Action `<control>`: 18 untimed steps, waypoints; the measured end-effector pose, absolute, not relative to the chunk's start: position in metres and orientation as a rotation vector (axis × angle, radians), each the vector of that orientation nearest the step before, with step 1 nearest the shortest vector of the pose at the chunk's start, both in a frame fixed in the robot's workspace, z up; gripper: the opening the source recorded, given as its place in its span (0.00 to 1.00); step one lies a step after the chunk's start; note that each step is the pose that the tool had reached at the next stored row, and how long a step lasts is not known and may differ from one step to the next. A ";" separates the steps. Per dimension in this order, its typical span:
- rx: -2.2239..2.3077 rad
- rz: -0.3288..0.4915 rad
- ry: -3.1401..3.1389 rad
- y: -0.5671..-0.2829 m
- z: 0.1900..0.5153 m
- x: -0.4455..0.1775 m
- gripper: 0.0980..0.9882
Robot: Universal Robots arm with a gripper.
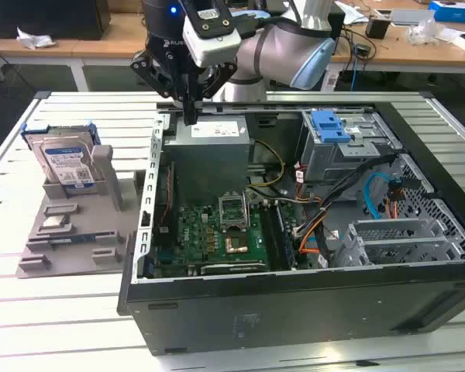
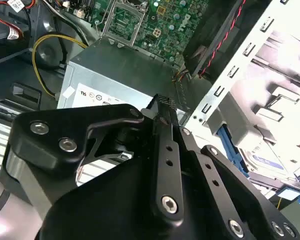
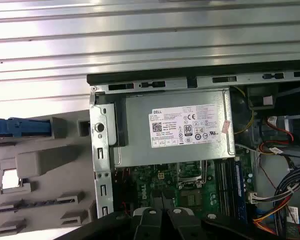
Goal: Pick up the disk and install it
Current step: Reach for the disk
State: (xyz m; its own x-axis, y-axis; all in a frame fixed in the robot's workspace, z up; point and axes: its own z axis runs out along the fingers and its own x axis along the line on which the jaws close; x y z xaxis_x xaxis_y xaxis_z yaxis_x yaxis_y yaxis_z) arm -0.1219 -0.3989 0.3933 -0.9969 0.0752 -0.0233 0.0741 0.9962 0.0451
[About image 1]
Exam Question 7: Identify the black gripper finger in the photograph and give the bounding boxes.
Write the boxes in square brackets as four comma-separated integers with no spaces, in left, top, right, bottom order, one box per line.
[130,50,192,126]
[191,63,239,126]

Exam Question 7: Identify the hard disk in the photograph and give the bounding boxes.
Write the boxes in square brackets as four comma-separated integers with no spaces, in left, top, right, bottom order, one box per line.
[20,122,104,191]

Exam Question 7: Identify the light blue wire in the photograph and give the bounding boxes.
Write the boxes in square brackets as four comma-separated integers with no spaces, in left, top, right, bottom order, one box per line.
[365,172,405,220]

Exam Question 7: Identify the orange and red wire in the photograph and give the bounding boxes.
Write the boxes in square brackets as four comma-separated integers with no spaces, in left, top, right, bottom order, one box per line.
[386,176,416,219]

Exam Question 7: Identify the wooden desk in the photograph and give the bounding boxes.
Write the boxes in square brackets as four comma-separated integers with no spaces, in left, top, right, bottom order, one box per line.
[325,0,465,75]
[0,11,222,92]

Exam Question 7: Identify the grey power supply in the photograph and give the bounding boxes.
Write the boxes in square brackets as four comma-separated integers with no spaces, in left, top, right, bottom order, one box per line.
[163,115,255,206]

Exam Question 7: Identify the metal socket cover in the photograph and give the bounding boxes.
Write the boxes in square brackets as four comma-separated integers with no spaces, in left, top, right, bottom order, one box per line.
[218,191,250,232]

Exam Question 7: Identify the large black box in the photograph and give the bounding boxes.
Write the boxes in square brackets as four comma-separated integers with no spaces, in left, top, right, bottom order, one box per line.
[0,0,112,41]

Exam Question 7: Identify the blue drive latch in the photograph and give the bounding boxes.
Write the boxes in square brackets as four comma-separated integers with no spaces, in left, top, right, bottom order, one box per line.
[311,110,353,143]

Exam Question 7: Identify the crumpled white paper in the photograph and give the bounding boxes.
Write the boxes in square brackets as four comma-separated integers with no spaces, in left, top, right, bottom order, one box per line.
[15,26,57,50]

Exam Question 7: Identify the silver drive cage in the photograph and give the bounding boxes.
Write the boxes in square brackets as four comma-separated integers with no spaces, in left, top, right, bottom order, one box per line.
[298,110,404,187]

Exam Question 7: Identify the green motherboard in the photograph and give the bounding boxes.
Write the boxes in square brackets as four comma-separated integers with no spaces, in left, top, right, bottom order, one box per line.
[153,185,299,278]

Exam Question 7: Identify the black RAM slot bank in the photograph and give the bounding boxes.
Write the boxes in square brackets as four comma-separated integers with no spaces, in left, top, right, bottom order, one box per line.
[260,203,296,272]

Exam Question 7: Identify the CPU socket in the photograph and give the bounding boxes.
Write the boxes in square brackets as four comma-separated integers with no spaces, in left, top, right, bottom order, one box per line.
[221,231,255,257]

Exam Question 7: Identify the small black device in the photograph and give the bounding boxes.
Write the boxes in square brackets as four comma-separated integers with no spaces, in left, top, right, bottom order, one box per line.
[365,17,392,40]

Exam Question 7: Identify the grey parts rack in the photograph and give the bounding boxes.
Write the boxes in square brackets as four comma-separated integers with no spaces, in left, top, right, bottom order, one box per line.
[15,145,146,279]

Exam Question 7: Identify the black graphics card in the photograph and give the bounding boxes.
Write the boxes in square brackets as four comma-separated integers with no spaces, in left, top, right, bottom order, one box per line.
[199,262,268,277]

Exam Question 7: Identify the RAM stick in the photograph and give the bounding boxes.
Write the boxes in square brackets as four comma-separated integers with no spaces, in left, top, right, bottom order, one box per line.
[48,231,115,246]

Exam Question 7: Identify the flat grey box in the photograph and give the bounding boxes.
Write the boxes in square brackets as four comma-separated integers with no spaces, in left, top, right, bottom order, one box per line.
[391,8,437,26]

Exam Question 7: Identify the black open PC case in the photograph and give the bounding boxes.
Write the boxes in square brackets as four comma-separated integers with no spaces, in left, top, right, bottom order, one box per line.
[116,101,465,357]

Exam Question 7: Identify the blue cardboard box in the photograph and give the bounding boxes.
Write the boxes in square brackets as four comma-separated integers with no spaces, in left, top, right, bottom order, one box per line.
[428,0,465,22]

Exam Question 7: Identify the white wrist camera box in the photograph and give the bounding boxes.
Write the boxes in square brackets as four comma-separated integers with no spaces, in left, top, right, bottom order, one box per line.
[182,18,243,67]

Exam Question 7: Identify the yellow wire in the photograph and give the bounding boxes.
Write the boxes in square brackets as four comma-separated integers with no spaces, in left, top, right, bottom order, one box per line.
[250,139,287,188]

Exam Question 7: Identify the thin red wire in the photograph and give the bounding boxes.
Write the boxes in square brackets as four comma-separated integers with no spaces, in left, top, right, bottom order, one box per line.
[157,161,177,230]

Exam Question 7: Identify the black cable bundle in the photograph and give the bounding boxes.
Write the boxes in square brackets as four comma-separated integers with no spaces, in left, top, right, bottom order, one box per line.
[294,153,400,241]

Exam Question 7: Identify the orange looped wire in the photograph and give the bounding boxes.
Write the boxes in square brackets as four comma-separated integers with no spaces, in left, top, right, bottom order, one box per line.
[298,222,325,255]

